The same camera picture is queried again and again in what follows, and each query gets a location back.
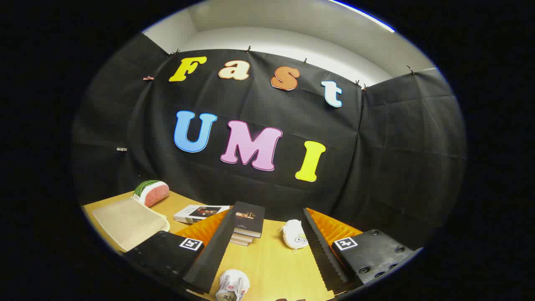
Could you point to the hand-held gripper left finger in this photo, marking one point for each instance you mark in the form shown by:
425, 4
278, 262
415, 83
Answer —
209, 259

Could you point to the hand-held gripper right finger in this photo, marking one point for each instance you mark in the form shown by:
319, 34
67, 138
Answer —
324, 255

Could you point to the white shoe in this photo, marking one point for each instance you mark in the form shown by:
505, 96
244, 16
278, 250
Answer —
232, 284

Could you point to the beige fabric storage box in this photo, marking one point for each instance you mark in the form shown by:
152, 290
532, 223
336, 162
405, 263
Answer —
125, 223

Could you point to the stacked book with pale pages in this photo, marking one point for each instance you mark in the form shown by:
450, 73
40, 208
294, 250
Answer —
244, 238
239, 242

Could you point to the white plush toy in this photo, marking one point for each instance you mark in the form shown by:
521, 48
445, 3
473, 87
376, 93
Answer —
292, 234

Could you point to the white cover book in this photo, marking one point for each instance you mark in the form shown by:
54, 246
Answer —
196, 213

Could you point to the black cover book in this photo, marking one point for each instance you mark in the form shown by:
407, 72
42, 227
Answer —
250, 217

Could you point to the watermelon slice plush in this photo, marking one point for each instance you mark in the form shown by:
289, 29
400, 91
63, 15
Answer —
154, 194

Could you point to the black backdrop cloth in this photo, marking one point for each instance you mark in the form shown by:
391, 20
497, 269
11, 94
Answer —
259, 104

